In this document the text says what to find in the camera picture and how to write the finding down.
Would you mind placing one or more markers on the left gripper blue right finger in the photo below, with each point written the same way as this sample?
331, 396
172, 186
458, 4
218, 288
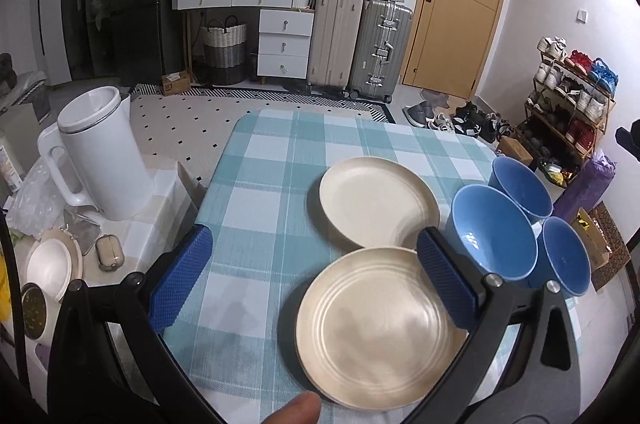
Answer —
456, 280

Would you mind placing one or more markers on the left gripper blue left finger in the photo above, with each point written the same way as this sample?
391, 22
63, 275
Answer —
173, 276

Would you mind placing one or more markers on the blue bowl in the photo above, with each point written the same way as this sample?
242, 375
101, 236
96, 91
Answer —
562, 257
526, 190
486, 226

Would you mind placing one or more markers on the cream plate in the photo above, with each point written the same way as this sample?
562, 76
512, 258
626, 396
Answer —
371, 332
375, 202

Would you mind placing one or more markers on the left hand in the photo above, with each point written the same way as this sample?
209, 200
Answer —
303, 409

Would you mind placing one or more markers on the teal checked tablecloth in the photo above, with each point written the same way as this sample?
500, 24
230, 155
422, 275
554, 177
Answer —
235, 335

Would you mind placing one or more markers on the white lidded bowl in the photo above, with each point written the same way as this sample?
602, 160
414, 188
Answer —
53, 262

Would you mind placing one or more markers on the brown box by rack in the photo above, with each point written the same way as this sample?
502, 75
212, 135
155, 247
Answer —
513, 148

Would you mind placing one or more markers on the patterned cardboard box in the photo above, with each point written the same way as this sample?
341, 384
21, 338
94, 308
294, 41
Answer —
606, 249

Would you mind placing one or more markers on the dotted beige rug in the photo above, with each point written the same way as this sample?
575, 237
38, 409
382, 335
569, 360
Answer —
193, 127

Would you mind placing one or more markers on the purple yoga mat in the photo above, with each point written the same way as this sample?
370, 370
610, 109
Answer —
587, 188

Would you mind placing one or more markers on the white electric kettle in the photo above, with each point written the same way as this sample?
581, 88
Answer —
93, 157

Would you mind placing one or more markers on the grey slippers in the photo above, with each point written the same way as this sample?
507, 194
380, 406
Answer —
423, 114

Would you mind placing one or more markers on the small cardboard box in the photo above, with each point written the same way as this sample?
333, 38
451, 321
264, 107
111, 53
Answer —
177, 83

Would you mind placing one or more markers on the wooden shoe rack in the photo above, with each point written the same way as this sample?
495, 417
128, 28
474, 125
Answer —
566, 113

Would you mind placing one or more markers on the woven laundry basket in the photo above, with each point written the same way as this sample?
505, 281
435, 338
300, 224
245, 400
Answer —
224, 46

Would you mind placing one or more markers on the silver suitcase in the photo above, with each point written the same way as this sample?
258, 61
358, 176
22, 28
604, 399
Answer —
380, 48

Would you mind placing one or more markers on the white drawer desk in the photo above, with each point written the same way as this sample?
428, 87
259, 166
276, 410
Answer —
281, 30

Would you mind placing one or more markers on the beige suitcase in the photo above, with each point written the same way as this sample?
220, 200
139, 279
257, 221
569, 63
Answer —
333, 41

